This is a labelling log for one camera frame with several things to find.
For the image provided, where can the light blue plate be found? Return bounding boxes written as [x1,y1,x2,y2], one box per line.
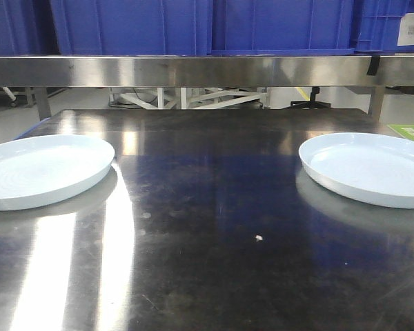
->
[0,134,115,211]
[298,132,414,209]

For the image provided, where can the steel shelf leg, left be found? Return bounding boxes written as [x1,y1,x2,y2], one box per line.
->
[33,87,52,121]

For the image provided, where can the steel shelf leg, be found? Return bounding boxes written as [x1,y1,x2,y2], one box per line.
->
[33,87,52,121]
[367,86,386,121]

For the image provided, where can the steel shelf leg, right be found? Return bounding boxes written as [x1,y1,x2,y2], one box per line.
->
[367,86,386,121]

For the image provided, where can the black stand base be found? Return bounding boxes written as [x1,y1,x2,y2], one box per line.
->
[290,86,331,109]

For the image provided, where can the blue plastic bin, right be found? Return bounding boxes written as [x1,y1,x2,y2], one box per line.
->
[211,1,414,56]

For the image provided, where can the blue plastic bin, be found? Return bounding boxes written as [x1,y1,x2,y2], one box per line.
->
[211,1,414,56]
[0,0,59,56]
[50,1,213,56]

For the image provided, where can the blue plastic bin, middle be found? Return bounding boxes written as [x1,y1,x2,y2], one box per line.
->
[50,1,213,56]

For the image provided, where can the black tape strip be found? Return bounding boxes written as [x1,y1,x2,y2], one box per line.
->
[366,55,381,76]

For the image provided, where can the green floor sign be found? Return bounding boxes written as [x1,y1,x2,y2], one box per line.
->
[388,124,414,141]

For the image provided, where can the blue plastic bin, left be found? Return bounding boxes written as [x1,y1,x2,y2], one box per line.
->
[0,0,59,56]

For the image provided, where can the white paper label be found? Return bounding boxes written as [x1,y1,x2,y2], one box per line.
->
[397,12,414,46]

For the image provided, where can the white metal frame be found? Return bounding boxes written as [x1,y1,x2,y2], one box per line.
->
[108,88,270,110]

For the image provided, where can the stainless steel shelf rail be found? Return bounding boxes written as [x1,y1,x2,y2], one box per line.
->
[0,54,414,88]

